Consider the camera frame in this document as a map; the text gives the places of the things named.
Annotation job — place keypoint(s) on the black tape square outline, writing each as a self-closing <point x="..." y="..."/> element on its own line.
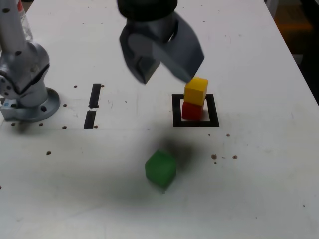
<point x="195" y="124"/>

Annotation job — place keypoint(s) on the green cube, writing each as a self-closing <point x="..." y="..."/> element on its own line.
<point x="160" y="169"/>

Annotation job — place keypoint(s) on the yellow cube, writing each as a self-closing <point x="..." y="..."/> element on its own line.
<point x="195" y="90"/>

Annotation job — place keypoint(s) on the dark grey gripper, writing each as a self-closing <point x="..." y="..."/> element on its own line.
<point x="157" y="31"/>

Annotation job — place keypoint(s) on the black tape strip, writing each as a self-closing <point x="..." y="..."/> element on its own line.
<point x="94" y="97"/>

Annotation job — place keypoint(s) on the red cube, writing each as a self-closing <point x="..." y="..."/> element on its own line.
<point x="192" y="112"/>

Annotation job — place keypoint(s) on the clear plastic bottle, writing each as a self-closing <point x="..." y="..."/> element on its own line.
<point x="27" y="27"/>

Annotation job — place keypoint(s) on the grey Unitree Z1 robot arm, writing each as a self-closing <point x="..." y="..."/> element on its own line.
<point x="32" y="64"/>

